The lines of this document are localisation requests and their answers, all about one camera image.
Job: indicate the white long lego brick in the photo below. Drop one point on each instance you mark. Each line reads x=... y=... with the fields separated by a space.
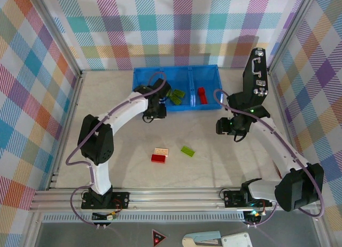
x=161 y=151

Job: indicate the red long lego brick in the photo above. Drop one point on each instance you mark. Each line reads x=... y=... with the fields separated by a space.
x=204 y=99
x=159 y=158

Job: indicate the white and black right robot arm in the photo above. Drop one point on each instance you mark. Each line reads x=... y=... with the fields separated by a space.
x=275 y=145

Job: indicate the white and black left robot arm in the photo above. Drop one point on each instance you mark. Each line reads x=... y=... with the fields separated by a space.
x=125 y=110

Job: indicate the blue three-compartment bin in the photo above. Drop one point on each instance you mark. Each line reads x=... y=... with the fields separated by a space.
x=179 y=78

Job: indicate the small controller board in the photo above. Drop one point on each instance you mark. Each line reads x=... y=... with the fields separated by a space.
x=253 y=215
x=105 y=217

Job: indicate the slotted metal strip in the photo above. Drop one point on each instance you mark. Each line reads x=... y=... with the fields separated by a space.
x=173 y=217

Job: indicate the white square plate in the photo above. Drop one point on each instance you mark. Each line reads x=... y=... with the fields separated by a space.
x=236 y=240

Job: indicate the light blue stapler-like device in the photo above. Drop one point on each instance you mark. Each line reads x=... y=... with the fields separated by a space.
x=205 y=236

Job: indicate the black red triangle sticker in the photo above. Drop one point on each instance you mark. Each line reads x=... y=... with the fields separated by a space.
x=157 y=239

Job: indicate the aluminium frame post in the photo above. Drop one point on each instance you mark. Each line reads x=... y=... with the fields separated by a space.
x=60 y=35
x=291 y=30

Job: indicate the aluminium side rail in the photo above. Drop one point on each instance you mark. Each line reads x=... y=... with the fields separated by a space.
x=73 y=105

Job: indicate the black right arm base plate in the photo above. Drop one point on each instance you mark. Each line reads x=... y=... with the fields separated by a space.
x=232 y=199

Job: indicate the aluminium front rail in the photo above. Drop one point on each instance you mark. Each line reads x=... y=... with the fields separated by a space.
x=173 y=200

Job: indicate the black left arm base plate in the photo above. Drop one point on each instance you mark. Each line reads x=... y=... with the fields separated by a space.
x=121 y=200

